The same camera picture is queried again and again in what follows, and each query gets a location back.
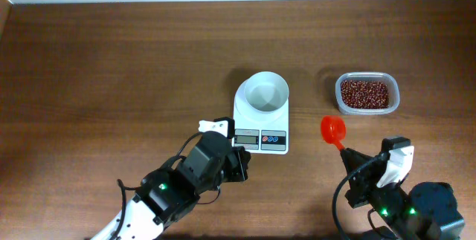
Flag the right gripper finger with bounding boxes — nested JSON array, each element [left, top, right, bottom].
[[340, 148, 359, 175], [347, 148, 373, 164]]

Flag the orange measuring scoop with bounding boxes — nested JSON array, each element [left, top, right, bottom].
[[321, 116, 347, 151]]

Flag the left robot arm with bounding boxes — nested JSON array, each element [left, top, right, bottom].
[[92, 132, 251, 240]]

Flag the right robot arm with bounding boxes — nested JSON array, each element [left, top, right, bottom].
[[332, 146, 465, 239]]

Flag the white digital kitchen scale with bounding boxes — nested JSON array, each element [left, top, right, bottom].
[[232, 81, 290, 155]]

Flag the red beans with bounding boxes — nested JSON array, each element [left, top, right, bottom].
[[340, 80, 389, 109]]

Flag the clear plastic container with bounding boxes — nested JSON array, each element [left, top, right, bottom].
[[335, 72, 400, 115]]

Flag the white round bowl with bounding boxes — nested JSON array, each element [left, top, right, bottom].
[[244, 71, 289, 112]]

